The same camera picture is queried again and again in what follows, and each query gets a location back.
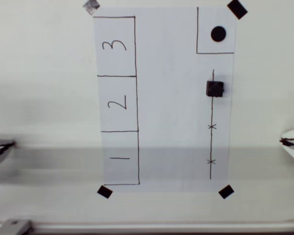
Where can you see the black tape piece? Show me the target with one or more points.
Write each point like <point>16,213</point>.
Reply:
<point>237,8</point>
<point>226,191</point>
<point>104,192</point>

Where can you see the grey metal rail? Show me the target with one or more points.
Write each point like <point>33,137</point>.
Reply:
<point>161,228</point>

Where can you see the shiny grey tape piece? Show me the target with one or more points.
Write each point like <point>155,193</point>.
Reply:
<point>91,7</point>

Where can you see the white paper sheet with markings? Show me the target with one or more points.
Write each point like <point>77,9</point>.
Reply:
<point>166,102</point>

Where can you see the black cube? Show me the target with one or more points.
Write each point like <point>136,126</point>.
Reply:
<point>214,88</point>

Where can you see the black round dot sticker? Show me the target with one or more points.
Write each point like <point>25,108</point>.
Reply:
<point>218,33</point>

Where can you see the grey metal bracket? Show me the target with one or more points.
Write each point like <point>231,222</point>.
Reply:
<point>14,226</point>

